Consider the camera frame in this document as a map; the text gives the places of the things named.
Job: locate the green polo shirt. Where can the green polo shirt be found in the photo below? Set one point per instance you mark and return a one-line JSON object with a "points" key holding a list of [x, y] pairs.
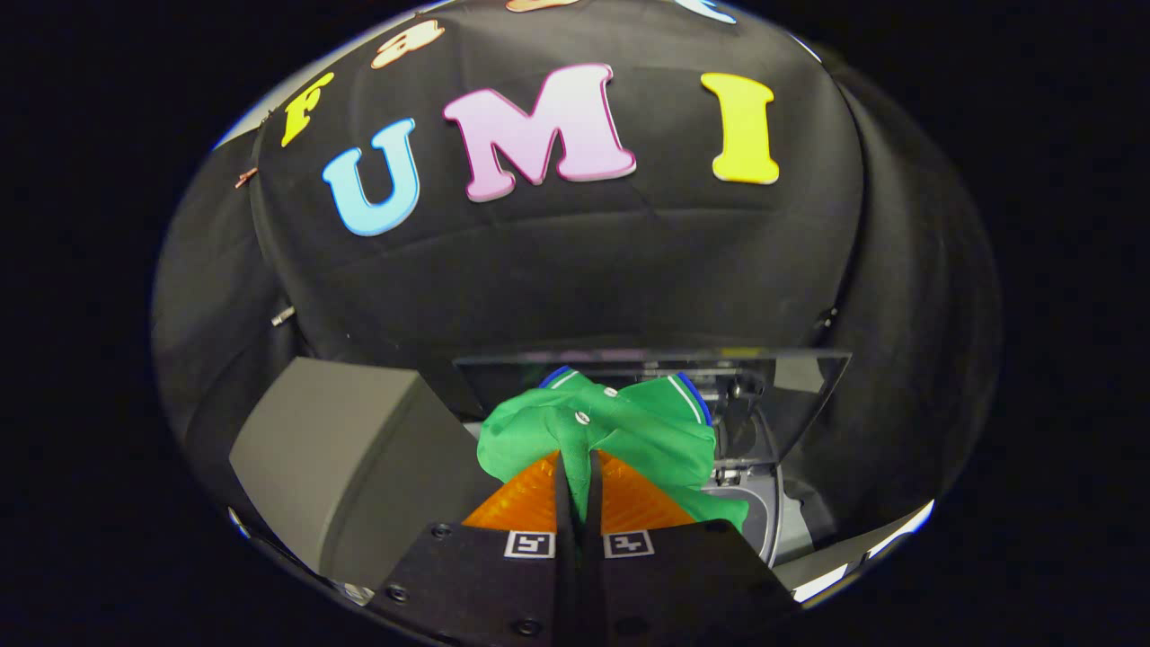
{"points": [[647, 431]]}

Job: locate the black backdrop cloth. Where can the black backdrop cloth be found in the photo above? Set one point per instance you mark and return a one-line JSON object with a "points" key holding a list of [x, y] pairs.
{"points": [[584, 261]]}

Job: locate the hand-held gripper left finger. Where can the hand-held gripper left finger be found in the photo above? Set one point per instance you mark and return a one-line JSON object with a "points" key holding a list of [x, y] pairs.
{"points": [[564, 539]]}

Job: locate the silver clip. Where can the silver clip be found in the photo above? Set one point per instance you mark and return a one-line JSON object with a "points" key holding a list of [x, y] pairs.
{"points": [[283, 315]]}

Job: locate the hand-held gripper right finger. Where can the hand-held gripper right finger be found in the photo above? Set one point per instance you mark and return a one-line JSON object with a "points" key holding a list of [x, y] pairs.
{"points": [[593, 548]]}

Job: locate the copper clip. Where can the copper clip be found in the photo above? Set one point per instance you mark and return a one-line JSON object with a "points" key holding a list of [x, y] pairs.
{"points": [[245, 177]]}

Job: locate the grey box cabinet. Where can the grey box cabinet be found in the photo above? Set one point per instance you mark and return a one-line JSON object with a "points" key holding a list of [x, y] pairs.
{"points": [[350, 449]]}

